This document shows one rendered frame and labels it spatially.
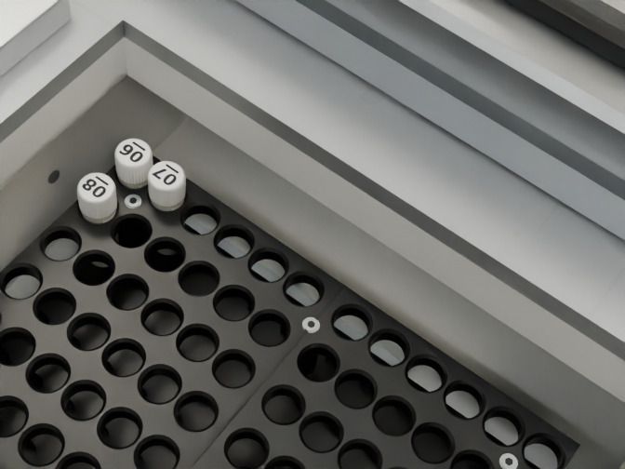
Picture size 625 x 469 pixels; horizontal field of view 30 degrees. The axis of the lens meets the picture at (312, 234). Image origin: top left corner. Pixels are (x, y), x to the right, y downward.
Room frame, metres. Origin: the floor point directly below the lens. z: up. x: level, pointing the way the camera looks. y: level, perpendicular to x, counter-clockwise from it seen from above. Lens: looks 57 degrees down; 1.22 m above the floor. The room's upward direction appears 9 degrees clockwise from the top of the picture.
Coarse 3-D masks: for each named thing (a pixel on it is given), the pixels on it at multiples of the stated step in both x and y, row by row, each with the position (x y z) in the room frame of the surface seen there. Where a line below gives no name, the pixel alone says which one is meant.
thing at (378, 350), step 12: (192, 216) 0.24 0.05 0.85; (204, 228) 0.24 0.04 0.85; (228, 252) 0.23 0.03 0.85; (240, 252) 0.23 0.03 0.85; (264, 276) 0.22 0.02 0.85; (276, 276) 0.22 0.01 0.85; (288, 288) 0.22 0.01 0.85; (300, 300) 0.21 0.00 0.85; (312, 300) 0.21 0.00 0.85; (336, 324) 0.20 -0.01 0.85; (348, 324) 0.21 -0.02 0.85; (360, 336) 0.20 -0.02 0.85; (372, 348) 0.20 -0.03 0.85; (384, 360) 0.19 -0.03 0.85; (396, 360) 0.19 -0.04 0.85
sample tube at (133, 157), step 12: (120, 144) 0.22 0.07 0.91; (132, 144) 0.22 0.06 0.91; (144, 144) 0.22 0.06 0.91; (120, 156) 0.22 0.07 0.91; (132, 156) 0.22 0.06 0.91; (144, 156) 0.22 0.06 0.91; (120, 168) 0.22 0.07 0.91; (132, 168) 0.22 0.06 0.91; (144, 168) 0.22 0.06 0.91; (120, 180) 0.22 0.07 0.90; (132, 180) 0.22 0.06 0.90; (144, 180) 0.22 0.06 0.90
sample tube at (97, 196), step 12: (84, 180) 0.21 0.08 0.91; (96, 180) 0.21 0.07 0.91; (108, 180) 0.21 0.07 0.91; (84, 192) 0.20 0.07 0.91; (96, 192) 0.20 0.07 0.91; (108, 192) 0.20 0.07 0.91; (84, 204) 0.20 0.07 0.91; (96, 204) 0.20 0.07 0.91; (108, 204) 0.20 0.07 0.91; (84, 216) 0.20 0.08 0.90; (96, 216) 0.20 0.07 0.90; (108, 216) 0.21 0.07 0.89; (96, 264) 0.20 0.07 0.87
